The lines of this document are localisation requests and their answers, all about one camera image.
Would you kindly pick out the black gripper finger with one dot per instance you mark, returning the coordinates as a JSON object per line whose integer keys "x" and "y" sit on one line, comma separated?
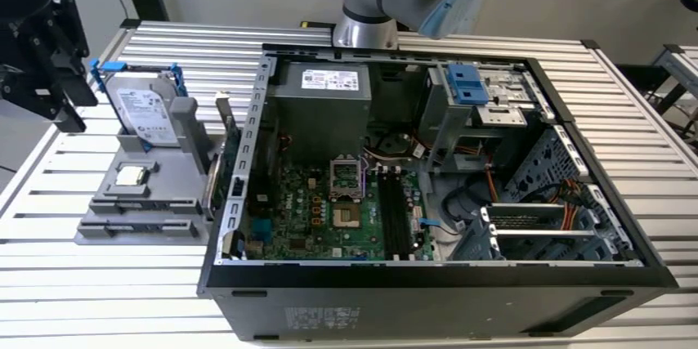
{"x": 70, "y": 26}
{"x": 37, "y": 79}

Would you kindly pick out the RAM stick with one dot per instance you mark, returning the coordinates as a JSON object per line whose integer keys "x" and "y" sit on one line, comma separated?
{"x": 144, "y": 203}

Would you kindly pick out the black RAM slot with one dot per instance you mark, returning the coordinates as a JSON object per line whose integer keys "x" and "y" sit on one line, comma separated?
{"x": 387, "y": 214}
{"x": 392, "y": 214}
{"x": 400, "y": 214}
{"x": 405, "y": 214}

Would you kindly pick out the hard disk in blue carrier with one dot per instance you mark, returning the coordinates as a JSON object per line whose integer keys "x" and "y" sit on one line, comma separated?
{"x": 141, "y": 112}

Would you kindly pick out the silver CPU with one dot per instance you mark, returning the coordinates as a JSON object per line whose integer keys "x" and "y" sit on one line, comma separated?
{"x": 130, "y": 176}

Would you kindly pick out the grey parts rack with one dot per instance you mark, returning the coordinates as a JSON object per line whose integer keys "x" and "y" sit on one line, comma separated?
{"x": 163, "y": 181}

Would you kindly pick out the black case fan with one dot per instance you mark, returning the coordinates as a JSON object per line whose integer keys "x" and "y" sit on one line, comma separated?
{"x": 271, "y": 148}

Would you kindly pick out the grey power supply unit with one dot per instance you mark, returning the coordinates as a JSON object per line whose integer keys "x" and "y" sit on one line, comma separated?
{"x": 321, "y": 120}

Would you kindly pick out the blue port connector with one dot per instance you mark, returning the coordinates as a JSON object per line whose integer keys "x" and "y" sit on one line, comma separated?
{"x": 261, "y": 229}

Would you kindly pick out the CPU socket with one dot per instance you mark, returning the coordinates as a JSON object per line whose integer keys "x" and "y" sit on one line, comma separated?
{"x": 345, "y": 218}

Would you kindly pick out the grey metal drive cage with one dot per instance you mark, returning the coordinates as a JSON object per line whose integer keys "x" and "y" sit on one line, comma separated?
{"x": 441, "y": 120}

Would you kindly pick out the green motherboard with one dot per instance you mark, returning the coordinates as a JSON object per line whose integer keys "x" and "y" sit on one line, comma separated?
{"x": 365, "y": 242}

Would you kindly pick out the blue plastic drive latch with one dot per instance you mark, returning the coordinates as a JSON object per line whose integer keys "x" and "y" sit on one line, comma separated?
{"x": 463, "y": 87}

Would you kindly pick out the black PC case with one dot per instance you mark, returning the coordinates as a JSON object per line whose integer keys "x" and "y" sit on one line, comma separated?
{"x": 381, "y": 304}

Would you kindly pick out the perforated metal disk bay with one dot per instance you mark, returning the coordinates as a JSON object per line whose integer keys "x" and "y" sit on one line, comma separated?
{"x": 544, "y": 163}

